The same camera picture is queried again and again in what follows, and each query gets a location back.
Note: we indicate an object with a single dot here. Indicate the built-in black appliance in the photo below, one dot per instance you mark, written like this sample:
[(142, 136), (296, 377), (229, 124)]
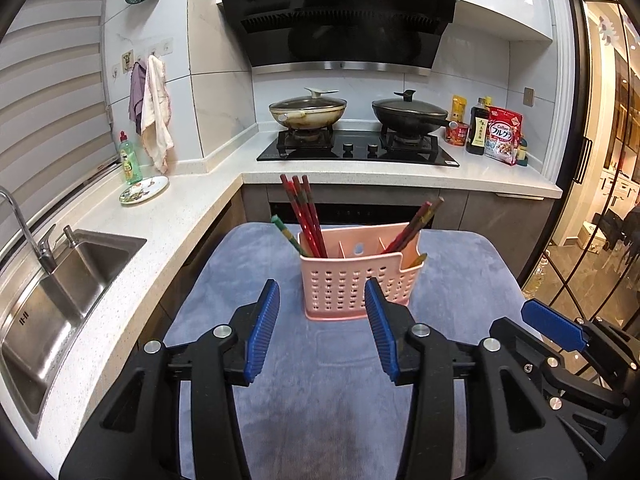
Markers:
[(350, 214)]

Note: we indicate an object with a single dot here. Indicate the white wall socket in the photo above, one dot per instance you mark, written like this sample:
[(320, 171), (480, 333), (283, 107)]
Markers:
[(166, 46)]

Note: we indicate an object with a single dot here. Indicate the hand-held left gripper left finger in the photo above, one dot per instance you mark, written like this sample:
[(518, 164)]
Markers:
[(262, 325)]

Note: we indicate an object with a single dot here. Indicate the green patterned chopstick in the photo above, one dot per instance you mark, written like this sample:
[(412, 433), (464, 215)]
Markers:
[(286, 232)]

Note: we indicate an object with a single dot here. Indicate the beige wall hook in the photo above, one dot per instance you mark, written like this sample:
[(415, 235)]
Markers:
[(128, 59)]

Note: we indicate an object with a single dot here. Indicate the patterned white plate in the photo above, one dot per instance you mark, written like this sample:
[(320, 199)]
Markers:
[(145, 190)]

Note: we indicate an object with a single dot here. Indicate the red white cereal bag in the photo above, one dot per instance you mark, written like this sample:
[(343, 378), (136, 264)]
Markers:
[(502, 135)]

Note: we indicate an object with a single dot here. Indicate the dark soy sauce bottle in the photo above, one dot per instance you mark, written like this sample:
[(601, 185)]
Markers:
[(477, 132)]

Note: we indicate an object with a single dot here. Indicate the purple cloth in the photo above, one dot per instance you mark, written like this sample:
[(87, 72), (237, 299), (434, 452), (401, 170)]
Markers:
[(136, 95)]

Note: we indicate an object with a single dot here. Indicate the beige wok with lid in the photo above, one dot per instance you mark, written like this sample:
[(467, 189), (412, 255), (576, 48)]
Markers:
[(310, 110)]

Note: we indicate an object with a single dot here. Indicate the grey wall outlet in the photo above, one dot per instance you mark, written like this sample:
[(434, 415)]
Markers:
[(528, 96)]

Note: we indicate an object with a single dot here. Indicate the pink utensil holder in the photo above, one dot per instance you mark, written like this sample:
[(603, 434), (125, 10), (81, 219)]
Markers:
[(350, 285)]

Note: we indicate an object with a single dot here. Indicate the red can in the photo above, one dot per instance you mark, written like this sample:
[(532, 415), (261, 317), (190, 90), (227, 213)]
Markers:
[(456, 134)]

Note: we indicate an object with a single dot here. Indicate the grey base cabinet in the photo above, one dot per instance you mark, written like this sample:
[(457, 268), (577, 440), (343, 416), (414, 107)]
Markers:
[(490, 215)]

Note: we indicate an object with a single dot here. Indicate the chrome faucet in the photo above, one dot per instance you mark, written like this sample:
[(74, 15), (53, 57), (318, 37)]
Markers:
[(45, 255)]

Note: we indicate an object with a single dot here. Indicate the black range hood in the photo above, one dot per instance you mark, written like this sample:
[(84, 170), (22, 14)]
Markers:
[(340, 15)]

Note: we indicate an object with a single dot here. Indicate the green container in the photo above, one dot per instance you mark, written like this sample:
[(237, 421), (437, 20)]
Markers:
[(523, 155)]

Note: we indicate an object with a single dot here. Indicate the blue-grey fleece mat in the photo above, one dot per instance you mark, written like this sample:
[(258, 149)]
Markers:
[(310, 360)]

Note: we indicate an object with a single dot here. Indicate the yellow seasoning packet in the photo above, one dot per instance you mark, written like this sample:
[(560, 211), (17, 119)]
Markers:
[(459, 107)]

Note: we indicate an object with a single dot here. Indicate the chrome soap dispenser pump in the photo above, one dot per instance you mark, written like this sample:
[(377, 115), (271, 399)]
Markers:
[(70, 236)]

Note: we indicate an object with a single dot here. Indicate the stainless steel sink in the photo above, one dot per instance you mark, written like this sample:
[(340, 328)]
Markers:
[(55, 310)]

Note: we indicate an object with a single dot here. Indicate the green dish soap bottle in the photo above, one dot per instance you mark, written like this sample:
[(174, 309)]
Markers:
[(131, 162)]

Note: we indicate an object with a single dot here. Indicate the glass sliding door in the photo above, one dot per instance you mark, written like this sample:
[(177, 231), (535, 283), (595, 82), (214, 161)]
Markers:
[(600, 160)]

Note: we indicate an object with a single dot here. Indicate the white window blinds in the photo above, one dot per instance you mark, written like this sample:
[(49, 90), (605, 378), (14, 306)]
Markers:
[(50, 100)]

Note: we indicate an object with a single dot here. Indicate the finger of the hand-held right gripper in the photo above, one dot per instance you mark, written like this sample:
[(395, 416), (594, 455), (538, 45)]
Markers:
[(545, 360), (552, 322)]

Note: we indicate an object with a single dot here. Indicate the black wok with lid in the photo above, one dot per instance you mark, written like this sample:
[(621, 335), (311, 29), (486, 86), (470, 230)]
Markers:
[(410, 112)]

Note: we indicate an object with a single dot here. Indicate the black gas stove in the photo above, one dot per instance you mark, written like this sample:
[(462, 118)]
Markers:
[(350, 152)]

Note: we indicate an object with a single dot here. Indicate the cream towel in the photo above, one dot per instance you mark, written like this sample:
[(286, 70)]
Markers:
[(156, 115)]

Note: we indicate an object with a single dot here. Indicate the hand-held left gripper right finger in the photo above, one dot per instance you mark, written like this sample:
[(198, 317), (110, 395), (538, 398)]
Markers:
[(380, 325)]

